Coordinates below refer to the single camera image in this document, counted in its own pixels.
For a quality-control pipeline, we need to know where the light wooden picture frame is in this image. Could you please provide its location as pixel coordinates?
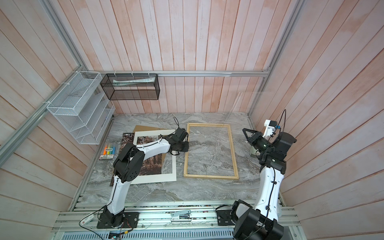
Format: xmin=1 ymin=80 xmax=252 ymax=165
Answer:
xmin=184 ymin=123 xmax=239 ymax=180

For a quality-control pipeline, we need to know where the autumn forest photo print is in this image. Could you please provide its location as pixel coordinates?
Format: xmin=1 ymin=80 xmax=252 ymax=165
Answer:
xmin=119 ymin=133 xmax=165 ymax=185

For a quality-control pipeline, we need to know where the white picture mat board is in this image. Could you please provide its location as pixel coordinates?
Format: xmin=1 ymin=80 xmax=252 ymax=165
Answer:
xmin=131 ymin=130 xmax=177 ymax=185

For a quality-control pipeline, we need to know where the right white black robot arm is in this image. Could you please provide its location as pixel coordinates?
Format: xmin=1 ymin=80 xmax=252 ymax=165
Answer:
xmin=231 ymin=128 xmax=297 ymax=240

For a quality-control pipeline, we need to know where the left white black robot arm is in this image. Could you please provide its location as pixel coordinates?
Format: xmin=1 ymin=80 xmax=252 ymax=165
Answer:
xmin=100 ymin=128 xmax=189 ymax=228

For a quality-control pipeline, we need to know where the brown cardboard backing board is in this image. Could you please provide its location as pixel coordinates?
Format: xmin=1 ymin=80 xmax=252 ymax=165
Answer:
xmin=134 ymin=125 xmax=165 ymax=175

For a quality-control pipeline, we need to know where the pack of coloured highlighters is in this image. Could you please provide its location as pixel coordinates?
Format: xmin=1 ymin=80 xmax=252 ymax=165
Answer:
xmin=99 ymin=142 xmax=117 ymax=161

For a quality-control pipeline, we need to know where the paper inside black basket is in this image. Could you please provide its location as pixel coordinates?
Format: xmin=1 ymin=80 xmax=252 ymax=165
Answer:
xmin=112 ymin=77 xmax=156 ymax=87

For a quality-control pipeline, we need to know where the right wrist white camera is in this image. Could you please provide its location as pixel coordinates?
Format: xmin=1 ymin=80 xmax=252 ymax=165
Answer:
xmin=263 ymin=120 xmax=280 ymax=138

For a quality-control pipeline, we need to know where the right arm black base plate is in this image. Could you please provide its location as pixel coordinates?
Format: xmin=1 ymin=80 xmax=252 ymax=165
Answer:
xmin=216 ymin=209 xmax=236 ymax=226

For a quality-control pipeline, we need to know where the black wire mesh basket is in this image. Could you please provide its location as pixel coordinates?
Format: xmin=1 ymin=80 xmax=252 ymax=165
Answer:
xmin=101 ymin=73 xmax=161 ymax=101

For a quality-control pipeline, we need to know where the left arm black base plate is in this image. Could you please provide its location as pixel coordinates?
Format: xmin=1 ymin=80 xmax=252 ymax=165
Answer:
xmin=97 ymin=211 xmax=140 ymax=229

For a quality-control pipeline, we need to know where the white wire mesh shelf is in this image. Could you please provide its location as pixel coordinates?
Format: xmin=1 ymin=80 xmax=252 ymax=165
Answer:
xmin=47 ymin=71 xmax=115 ymax=145

